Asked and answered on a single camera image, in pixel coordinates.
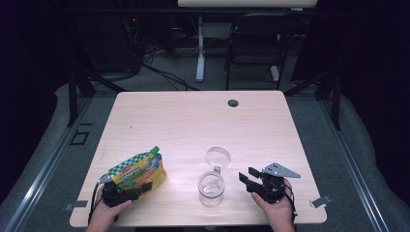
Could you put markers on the black metal stand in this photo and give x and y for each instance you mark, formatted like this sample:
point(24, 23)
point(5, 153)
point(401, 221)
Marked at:
point(336, 106)
point(72, 103)

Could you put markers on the yellow pouch with green cap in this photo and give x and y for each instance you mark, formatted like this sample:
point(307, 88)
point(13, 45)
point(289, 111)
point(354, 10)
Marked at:
point(141, 170)

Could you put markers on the person's left hand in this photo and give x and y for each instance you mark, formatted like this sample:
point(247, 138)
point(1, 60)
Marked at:
point(108, 214)

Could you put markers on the white box under desk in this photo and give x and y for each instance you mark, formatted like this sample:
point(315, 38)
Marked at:
point(217, 30)

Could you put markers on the clear plastic jar with lid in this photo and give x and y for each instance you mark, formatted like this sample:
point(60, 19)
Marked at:
point(211, 190)

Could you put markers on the black folding chair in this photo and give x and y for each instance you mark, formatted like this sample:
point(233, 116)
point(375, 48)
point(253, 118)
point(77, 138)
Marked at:
point(257, 42)

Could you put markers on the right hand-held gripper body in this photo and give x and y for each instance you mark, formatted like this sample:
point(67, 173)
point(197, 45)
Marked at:
point(269, 190)

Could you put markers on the grey tape strip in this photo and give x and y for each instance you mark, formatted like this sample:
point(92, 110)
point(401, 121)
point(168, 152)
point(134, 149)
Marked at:
point(320, 201)
point(77, 204)

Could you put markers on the person's right hand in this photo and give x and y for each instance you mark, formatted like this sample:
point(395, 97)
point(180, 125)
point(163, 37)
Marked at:
point(280, 214)

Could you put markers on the white desk leg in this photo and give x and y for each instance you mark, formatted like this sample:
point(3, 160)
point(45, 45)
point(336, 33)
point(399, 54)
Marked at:
point(200, 58)

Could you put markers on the aluminium floor rail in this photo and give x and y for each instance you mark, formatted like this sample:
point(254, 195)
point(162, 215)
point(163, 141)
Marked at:
point(40, 180)
point(362, 187)

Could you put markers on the dark device with red light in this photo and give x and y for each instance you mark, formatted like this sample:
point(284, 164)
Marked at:
point(133, 20)

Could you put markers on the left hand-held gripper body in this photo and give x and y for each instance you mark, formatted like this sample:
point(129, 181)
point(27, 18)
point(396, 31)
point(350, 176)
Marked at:
point(112, 196)

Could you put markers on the white background desk top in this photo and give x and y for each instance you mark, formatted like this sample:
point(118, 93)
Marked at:
point(245, 3)

